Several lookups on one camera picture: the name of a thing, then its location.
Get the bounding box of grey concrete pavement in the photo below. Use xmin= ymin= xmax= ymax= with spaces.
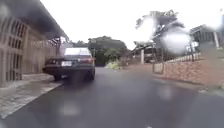
xmin=0 ymin=73 xmax=64 ymax=119
xmin=153 ymin=74 xmax=224 ymax=98

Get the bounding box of low red brick wall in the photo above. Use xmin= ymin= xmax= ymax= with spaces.
xmin=153 ymin=58 xmax=224 ymax=88

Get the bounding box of yellow-green bush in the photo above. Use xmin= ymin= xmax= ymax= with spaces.
xmin=104 ymin=59 xmax=122 ymax=70

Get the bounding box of pale low railing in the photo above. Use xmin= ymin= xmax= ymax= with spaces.
xmin=164 ymin=52 xmax=203 ymax=64

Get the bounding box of tall dark tree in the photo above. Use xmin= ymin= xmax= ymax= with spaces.
xmin=134 ymin=9 xmax=186 ymax=51

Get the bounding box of group of green trees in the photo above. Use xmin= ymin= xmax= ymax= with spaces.
xmin=71 ymin=35 xmax=131 ymax=68

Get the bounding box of dark asphalt road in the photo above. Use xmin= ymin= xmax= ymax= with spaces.
xmin=0 ymin=66 xmax=224 ymax=128

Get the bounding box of brown wooden-fronted building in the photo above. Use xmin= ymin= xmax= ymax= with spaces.
xmin=0 ymin=0 xmax=69 ymax=88

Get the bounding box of dark car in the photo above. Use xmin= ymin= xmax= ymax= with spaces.
xmin=42 ymin=46 xmax=97 ymax=82

